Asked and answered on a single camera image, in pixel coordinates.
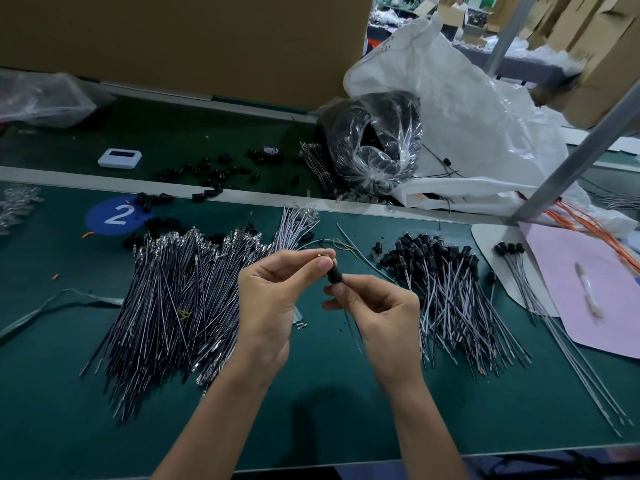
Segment person's right hand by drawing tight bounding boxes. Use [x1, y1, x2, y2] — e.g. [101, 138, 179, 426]
[322, 273, 423, 391]

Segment small white timer device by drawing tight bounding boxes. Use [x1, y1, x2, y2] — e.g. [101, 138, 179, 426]
[97, 147, 143, 171]

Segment pile of grey wires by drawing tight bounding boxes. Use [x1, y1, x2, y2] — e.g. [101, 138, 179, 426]
[80, 205, 321, 426]

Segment stack of cardboard boxes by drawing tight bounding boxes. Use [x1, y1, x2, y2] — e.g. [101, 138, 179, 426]
[540, 0, 640, 131]

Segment large white plastic sack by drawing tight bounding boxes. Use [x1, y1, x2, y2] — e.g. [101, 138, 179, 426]
[343, 15, 640, 221]

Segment person's left hand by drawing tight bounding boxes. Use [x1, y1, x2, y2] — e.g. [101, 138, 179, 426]
[232, 249, 338, 374]

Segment grey metal frame post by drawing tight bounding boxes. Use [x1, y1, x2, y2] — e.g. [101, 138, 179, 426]
[515, 79, 640, 226]
[485, 0, 541, 76]

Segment black plastic caps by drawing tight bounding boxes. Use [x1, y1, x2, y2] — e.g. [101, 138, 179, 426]
[120, 147, 316, 248]

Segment bundle of orange wires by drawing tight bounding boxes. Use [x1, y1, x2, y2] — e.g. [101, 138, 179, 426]
[545, 197, 640, 276]

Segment clear bag with black contents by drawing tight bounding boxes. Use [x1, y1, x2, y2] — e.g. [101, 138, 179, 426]
[320, 89, 424, 196]

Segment pink paper sheet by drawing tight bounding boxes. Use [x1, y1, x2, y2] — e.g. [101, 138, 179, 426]
[522, 223, 640, 360]

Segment brown cardboard panel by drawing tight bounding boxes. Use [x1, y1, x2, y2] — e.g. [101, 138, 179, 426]
[0, 0, 376, 111]

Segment pile of wires with black caps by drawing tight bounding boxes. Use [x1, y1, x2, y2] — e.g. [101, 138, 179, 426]
[378, 233, 533, 376]

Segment person's left forearm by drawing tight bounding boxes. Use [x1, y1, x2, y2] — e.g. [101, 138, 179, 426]
[152, 349, 276, 480]

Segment blue round number sticker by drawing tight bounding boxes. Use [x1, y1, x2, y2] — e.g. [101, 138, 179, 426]
[85, 195, 153, 238]

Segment clear plastic strip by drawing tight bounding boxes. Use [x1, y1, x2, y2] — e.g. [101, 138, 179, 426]
[0, 287, 125, 344]

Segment small bundle of capped wires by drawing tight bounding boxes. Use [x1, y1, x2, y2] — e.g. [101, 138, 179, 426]
[494, 241, 636, 438]

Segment crumpled clear plastic bag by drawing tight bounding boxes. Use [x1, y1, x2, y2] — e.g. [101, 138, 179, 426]
[0, 69, 113, 130]

